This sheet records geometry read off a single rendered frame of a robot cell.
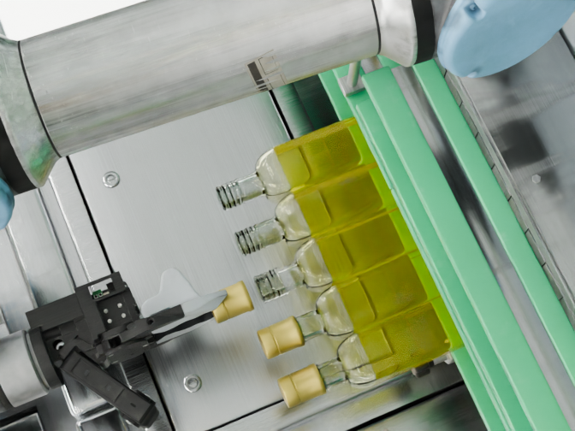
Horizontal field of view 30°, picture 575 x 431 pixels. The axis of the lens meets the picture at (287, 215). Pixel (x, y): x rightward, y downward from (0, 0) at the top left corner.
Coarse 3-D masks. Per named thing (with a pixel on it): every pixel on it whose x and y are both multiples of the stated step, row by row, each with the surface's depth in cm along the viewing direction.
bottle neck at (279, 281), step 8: (288, 264) 120; (264, 272) 120; (272, 272) 119; (280, 272) 119; (288, 272) 119; (296, 272) 119; (256, 280) 119; (264, 280) 118; (272, 280) 118; (280, 280) 118; (288, 280) 119; (296, 280) 119; (264, 288) 118; (272, 288) 118; (280, 288) 119; (288, 288) 119; (264, 296) 118; (272, 296) 119; (280, 296) 119
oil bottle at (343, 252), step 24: (384, 216) 120; (312, 240) 119; (336, 240) 119; (360, 240) 119; (384, 240) 119; (408, 240) 119; (312, 264) 118; (336, 264) 118; (360, 264) 118; (312, 288) 119
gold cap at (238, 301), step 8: (240, 280) 119; (224, 288) 119; (232, 288) 118; (240, 288) 118; (232, 296) 118; (240, 296) 118; (248, 296) 118; (224, 304) 117; (232, 304) 117; (240, 304) 118; (248, 304) 118; (216, 312) 117; (224, 312) 117; (232, 312) 118; (240, 312) 118; (216, 320) 118; (224, 320) 118
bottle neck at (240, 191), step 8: (248, 176) 123; (256, 176) 122; (224, 184) 123; (232, 184) 122; (240, 184) 122; (248, 184) 122; (256, 184) 122; (216, 192) 123; (224, 192) 122; (232, 192) 122; (240, 192) 122; (248, 192) 122; (256, 192) 122; (224, 200) 122; (232, 200) 122; (240, 200) 122; (248, 200) 123; (224, 208) 122
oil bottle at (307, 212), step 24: (360, 168) 122; (312, 192) 121; (336, 192) 121; (360, 192) 121; (384, 192) 121; (288, 216) 120; (312, 216) 120; (336, 216) 120; (360, 216) 121; (288, 240) 121
